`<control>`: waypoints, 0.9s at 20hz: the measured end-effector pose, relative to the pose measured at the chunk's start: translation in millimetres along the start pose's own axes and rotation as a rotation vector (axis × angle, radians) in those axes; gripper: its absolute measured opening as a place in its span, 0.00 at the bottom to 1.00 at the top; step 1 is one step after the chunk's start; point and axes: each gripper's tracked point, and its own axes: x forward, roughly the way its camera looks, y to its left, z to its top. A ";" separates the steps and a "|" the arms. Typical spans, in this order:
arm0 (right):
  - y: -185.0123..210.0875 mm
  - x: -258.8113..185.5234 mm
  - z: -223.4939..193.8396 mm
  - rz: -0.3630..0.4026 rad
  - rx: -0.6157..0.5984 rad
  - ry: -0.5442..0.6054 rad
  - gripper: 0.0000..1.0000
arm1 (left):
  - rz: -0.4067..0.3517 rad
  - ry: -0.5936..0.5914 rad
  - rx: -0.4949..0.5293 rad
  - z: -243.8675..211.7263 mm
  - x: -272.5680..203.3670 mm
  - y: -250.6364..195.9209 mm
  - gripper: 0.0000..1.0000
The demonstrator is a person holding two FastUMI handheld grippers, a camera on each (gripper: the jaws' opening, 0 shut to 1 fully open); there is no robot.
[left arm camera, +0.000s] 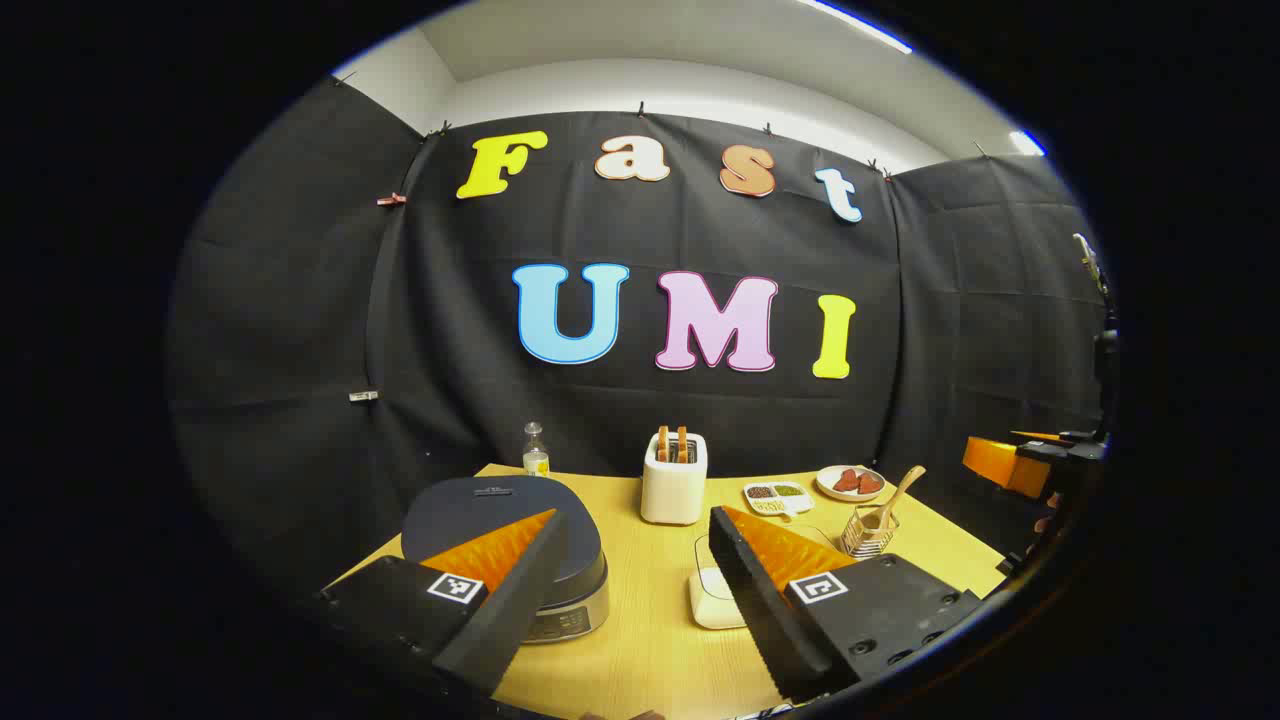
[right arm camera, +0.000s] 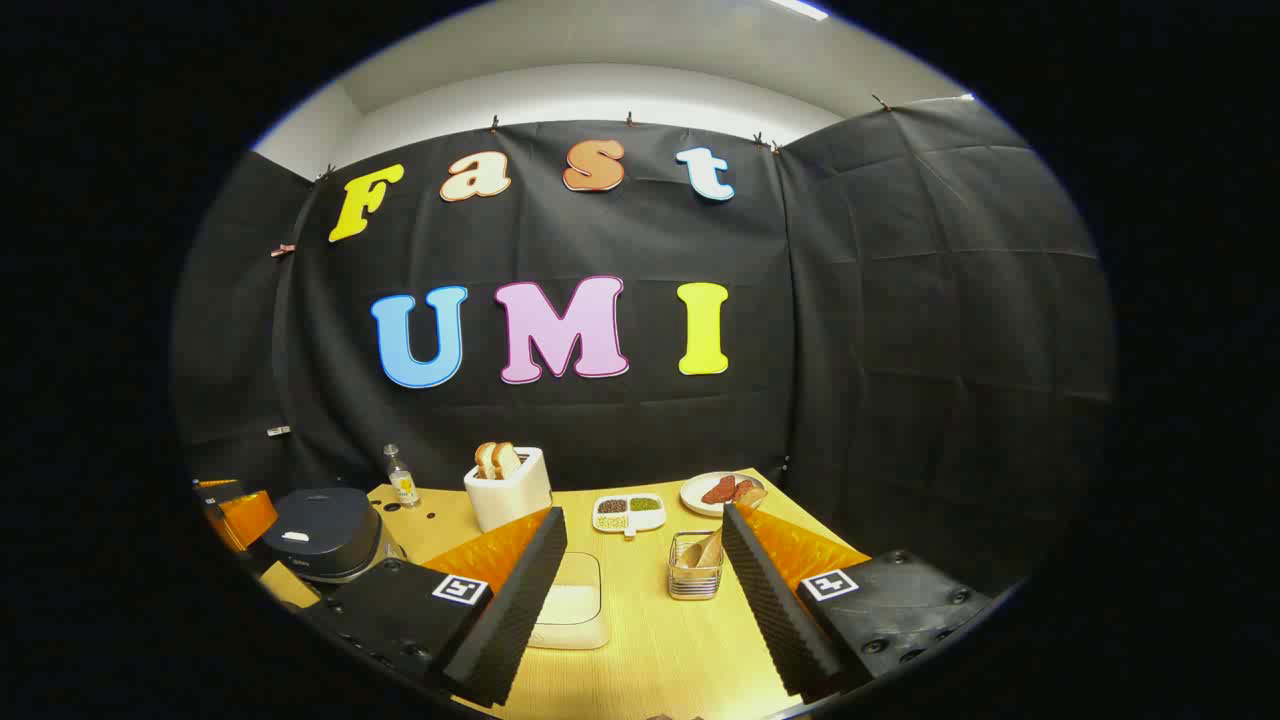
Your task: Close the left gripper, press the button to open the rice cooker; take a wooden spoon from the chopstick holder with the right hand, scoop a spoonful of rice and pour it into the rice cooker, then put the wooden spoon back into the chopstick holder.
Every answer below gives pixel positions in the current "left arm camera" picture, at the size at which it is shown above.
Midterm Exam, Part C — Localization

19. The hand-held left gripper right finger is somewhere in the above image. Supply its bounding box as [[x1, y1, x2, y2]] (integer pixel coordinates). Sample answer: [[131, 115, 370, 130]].
[[708, 505, 986, 704]]

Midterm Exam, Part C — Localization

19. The white divided dish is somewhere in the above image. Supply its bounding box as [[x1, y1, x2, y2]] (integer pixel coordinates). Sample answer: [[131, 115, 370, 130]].
[[743, 481, 816, 522]]

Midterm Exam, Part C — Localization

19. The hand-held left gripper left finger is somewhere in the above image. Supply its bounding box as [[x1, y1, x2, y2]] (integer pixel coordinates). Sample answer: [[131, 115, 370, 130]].
[[315, 508, 569, 698]]

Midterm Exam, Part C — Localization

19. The round white plate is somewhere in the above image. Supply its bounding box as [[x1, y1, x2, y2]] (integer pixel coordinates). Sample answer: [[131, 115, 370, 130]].
[[816, 465, 888, 503]]

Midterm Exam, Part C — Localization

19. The dark grey rice cooker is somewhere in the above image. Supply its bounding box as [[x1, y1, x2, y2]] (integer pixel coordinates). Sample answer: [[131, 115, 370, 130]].
[[401, 475, 611, 644]]

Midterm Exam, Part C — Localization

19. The white box with clear lid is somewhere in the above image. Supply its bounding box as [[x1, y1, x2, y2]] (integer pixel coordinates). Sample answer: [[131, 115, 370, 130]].
[[688, 528, 836, 631]]

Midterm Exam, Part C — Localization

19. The white toaster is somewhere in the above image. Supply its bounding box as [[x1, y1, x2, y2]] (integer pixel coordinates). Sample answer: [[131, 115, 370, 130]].
[[640, 432, 709, 527]]

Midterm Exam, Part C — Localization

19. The metal wire chopstick holder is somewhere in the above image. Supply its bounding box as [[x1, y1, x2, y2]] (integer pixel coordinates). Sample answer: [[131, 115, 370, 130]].
[[840, 503, 901, 559]]

